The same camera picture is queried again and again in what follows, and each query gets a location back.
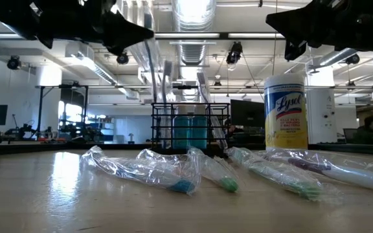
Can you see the Lysol wipes canister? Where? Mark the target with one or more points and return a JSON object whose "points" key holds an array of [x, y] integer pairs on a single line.
{"points": [[285, 106]]}

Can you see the black background stand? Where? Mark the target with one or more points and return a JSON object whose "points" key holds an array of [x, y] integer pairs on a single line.
{"points": [[40, 110]]}

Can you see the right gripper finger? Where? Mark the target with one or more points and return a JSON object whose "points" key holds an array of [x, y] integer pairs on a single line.
{"points": [[298, 31], [303, 14]]}

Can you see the blue mouthwash bottle white cap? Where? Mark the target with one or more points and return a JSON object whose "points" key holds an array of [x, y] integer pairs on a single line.
{"points": [[181, 132], [199, 132]]}

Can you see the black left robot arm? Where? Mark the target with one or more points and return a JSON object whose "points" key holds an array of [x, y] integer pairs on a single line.
{"points": [[5, 16]]}

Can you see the white pillar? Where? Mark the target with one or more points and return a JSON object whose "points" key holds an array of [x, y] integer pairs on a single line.
{"points": [[321, 113]]}

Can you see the black hanging camera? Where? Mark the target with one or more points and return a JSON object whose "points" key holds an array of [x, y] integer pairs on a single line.
{"points": [[13, 63], [234, 51], [352, 59], [122, 58]]}

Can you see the black computer monitor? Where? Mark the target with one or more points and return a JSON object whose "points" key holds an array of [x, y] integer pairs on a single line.
{"points": [[246, 113]]}

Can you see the green toothbrush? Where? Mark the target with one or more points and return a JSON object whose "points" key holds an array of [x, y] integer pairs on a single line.
{"points": [[228, 184], [303, 189]]}

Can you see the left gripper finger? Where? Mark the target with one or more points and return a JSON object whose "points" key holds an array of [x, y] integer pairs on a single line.
{"points": [[118, 22], [125, 37]]}

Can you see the silver ceiling duct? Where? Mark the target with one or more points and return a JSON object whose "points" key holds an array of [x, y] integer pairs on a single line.
{"points": [[193, 16]]}

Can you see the purple toothbrush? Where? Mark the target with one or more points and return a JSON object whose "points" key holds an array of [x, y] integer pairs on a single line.
{"points": [[361, 178]]}

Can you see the person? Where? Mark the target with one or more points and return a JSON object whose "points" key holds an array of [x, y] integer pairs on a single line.
{"points": [[371, 129]]}

